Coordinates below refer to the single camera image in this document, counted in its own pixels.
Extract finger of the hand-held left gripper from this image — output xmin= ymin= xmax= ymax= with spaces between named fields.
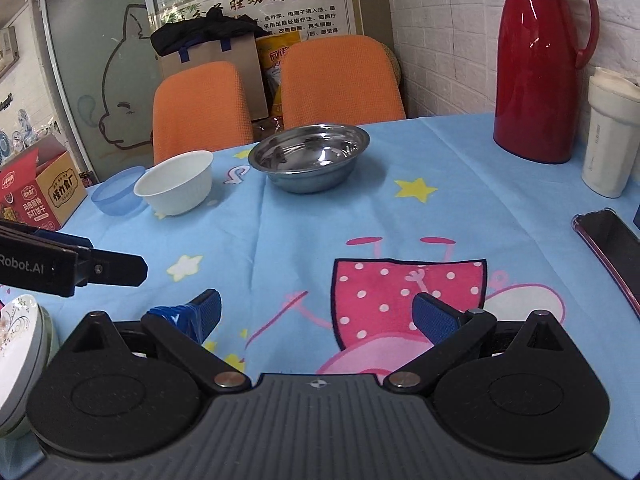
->
xmin=30 ymin=227 xmax=95 ymax=252
xmin=75 ymin=248 xmax=149 ymax=287

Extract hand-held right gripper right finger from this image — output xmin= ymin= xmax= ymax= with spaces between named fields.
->
xmin=384 ymin=292 xmax=576 ymax=394

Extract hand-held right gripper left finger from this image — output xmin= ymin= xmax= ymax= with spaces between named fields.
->
xmin=65 ymin=288 xmax=252 ymax=395

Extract white floral plate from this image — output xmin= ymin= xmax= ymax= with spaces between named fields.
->
xmin=0 ymin=293 xmax=40 ymax=359

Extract blue plastic bowl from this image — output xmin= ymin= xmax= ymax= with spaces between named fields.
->
xmin=90 ymin=166 xmax=150 ymax=217

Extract white bowl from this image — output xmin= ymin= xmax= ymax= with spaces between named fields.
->
xmin=133 ymin=151 xmax=215 ymax=217

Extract stainless steel bowl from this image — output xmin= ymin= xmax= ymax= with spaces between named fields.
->
xmin=248 ymin=123 xmax=371 ymax=195

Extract cardboard snack box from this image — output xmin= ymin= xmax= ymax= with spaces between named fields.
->
xmin=0 ymin=133 xmax=89 ymax=231

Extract blue cartoon tablecloth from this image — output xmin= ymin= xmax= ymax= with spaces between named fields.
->
xmin=0 ymin=112 xmax=640 ymax=461

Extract pig outline door sticker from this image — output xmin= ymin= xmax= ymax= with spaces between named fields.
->
xmin=97 ymin=3 xmax=162 ymax=151

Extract orange chair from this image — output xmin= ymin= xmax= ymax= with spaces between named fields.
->
xmin=152 ymin=61 xmax=256 ymax=166
xmin=280 ymin=35 xmax=406 ymax=131

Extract smartphone with pink case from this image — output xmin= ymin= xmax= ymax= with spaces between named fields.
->
xmin=571 ymin=209 xmax=640 ymax=322

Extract brown paper bag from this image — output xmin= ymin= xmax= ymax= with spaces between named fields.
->
xmin=157 ymin=32 xmax=269 ymax=122

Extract black cloth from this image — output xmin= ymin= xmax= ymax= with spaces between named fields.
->
xmin=149 ymin=12 xmax=271 ymax=57

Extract white tumbler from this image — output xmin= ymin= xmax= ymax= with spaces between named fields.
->
xmin=580 ymin=66 xmax=640 ymax=199

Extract yellow plastic bag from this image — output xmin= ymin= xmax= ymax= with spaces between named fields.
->
xmin=255 ymin=30 xmax=306 ymax=131

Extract red thermos jug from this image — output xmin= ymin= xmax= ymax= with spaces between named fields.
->
xmin=492 ymin=0 xmax=601 ymax=165

